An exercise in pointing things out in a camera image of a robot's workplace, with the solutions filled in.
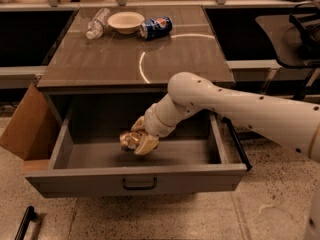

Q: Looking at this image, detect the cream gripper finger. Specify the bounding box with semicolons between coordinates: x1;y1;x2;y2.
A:
131;116;145;132
134;134;159;155

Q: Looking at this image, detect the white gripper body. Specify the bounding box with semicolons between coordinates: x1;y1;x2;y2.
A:
144;104;174;138

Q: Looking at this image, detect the crushed orange soda can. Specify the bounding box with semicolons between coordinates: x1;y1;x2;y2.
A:
119;131;142;151

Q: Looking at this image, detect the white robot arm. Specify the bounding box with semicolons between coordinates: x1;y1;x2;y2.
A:
132;72;320;163

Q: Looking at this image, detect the grey cabinet counter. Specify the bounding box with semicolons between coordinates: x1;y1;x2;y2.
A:
37;5;236;125

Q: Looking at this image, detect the grey open top drawer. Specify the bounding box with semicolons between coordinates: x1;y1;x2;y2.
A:
25;98;247;198

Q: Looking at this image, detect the blue pepsi can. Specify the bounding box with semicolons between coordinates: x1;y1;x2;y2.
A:
140;16;173;40

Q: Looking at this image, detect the white paper bowl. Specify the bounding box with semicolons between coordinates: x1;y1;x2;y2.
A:
108;12;145;34

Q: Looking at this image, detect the clear plastic water bottle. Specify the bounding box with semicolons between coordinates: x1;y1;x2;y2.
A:
86;8;111;40

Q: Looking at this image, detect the brown cardboard box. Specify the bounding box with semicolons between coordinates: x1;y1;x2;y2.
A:
0;83;59;173

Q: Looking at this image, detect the black drawer handle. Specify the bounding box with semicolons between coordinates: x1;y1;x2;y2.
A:
122;177;158;191

